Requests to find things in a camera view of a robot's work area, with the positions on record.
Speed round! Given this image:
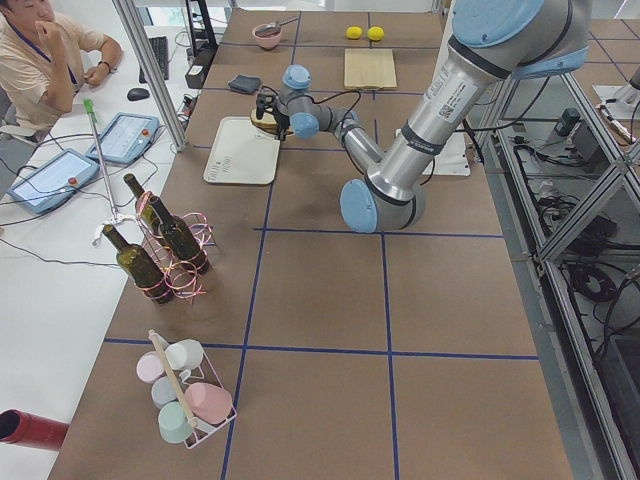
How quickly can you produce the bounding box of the far blue teach pendant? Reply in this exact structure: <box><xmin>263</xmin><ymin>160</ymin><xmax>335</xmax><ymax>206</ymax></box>
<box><xmin>98</xmin><ymin>112</ymin><xmax>160</xmax><ymax>165</ymax></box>

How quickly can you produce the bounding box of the yellow lemon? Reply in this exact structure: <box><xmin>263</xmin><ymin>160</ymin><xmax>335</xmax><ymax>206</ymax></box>
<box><xmin>367</xmin><ymin>26</ymin><xmax>385</xmax><ymax>42</ymax></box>
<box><xmin>345</xmin><ymin>26</ymin><xmax>363</xmax><ymax>40</ymax></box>

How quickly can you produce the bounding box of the bread slice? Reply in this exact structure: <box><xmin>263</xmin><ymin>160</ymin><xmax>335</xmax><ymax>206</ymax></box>
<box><xmin>250</xmin><ymin>110</ymin><xmax>278</xmax><ymax>135</ymax></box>

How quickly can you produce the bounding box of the yellow lemon left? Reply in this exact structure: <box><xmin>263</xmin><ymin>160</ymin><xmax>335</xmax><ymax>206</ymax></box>
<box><xmin>367</xmin><ymin>26</ymin><xmax>385</xmax><ymax>42</ymax></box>

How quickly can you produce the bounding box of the black computer mouse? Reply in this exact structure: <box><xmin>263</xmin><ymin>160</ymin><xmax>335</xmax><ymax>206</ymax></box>
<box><xmin>126</xmin><ymin>88</ymin><xmax>150</xmax><ymax>102</ymax></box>

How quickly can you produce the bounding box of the green tipped metal stick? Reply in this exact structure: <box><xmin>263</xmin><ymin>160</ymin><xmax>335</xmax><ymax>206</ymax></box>
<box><xmin>83</xmin><ymin>98</ymin><xmax>136</xmax><ymax>247</ymax></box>

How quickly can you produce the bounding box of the red cylinder tube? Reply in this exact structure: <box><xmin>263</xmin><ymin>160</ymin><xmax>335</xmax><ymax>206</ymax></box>
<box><xmin>1</xmin><ymin>409</ymin><xmax>69</xmax><ymax>451</ymax></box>

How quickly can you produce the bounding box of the wooden cutting board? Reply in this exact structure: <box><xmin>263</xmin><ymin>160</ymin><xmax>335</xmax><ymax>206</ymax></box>
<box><xmin>343</xmin><ymin>48</ymin><xmax>397</xmax><ymax>90</ymax></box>

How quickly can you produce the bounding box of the cream bear serving tray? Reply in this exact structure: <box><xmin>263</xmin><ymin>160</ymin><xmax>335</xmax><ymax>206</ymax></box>
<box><xmin>203</xmin><ymin>116</ymin><xmax>280</xmax><ymax>185</ymax></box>

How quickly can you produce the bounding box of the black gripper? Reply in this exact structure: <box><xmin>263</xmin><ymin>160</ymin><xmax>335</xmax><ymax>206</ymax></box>
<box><xmin>273</xmin><ymin>100</ymin><xmax>291</xmax><ymax>138</ymax></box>

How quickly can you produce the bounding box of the black keyboard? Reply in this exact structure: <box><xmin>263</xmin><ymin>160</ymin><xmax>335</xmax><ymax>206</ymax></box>
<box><xmin>149</xmin><ymin>36</ymin><xmax>170</xmax><ymax>80</ymax></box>

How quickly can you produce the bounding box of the pink bowl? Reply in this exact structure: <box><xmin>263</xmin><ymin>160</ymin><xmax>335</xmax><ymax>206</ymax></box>
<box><xmin>252</xmin><ymin>24</ymin><xmax>282</xmax><ymax>50</ymax></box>

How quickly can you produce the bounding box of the mint green cup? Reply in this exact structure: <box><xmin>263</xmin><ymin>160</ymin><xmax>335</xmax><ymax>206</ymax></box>
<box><xmin>158</xmin><ymin>401</ymin><xmax>194</xmax><ymax>444</ymax></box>

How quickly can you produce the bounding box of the light pink cup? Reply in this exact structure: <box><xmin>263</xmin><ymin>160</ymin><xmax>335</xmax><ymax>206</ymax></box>
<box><xmin>136</xmin><ymin>351</ymin><xmax>165</xmax><ymax>384</ymax></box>

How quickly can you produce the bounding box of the dark green wine bottle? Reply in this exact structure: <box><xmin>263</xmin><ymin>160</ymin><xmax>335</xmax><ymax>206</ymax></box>
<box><xmin>102</xmin><ymin>225</ymin><xmax>174</xmax><ymax>304</ymax></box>

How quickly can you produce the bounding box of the white cup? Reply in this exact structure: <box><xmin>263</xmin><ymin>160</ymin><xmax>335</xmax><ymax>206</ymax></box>
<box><xmin>164</xmin><ymin>339</ymin><xmax>204</xmax><ymax>370</ymax></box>

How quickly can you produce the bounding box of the seated person beige shirt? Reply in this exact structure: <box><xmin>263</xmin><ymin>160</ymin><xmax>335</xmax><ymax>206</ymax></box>
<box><xmin>1</xmin><ymin>1</ymin><xmax>122</xmax><ymax>132</ymax></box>

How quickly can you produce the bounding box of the blue teach pendant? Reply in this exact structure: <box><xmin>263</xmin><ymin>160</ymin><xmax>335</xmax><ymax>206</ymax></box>
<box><xmin>8</xmin><ymin>149</ymin><xmax>99</xmax><ymax>214</ymax></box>
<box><xmin>98</xmin><ymin>112</ymin><xmax>160</xmax><ymax>165</ymax></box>

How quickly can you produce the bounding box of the yellow lemon right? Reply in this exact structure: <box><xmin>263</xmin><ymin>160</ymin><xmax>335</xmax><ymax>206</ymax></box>
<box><xmin>345</xmin><ymin>26</ymin><xmax>363</xmax><ymax>40</ymax></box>

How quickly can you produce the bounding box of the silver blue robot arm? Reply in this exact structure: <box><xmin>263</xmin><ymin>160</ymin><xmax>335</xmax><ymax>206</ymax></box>
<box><xmin>257</xmin><ymin>1</ymin><xmax>592</xmax><ymax>233</ymax></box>

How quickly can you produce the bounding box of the grey cup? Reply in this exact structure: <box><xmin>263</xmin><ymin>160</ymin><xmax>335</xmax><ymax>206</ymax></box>
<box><xmin>151</xmin><ymin>376</ymin><xmax>177</xmax><ymax>409</ymax></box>

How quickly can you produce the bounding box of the copper wire bottle rack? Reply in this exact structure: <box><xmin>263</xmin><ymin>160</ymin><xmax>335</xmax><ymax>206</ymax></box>
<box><xmin>142</xmin><ymin>213</ymin><xmax>215</xmax><ymax>302</ymax></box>

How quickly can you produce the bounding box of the metal scoop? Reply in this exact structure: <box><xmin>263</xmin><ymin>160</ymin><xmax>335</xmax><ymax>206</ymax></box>
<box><xmin>255</xmin><ymin>17</ymin><xmax>298</xmax><ymax>36</ymax></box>

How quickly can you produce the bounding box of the aluminium frame post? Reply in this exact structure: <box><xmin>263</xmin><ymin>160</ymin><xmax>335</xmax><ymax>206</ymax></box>
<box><xmin>112</xmin><ymin>0</ymin><xmax>187</xmax><ymax>152</ymax></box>

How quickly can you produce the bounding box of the black box device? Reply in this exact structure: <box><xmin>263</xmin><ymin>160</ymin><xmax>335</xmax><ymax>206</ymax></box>
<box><xmin>185</xmin><ymin>49</ymin><xmax>216</xmax><ymax>90</ymax></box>

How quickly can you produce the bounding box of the grey folded cloth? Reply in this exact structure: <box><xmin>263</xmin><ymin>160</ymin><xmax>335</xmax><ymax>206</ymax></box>
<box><xmin>228</xmin><ymin>74</ymin><xmax>262</xmax><ymax>95</ymax></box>

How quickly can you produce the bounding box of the near blue teach pendant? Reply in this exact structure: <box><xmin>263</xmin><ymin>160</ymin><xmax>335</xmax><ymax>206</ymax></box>
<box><xmin>8</xmin><ymin>149</ymin><xmax>99</xmax><ymax>214</ymax></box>

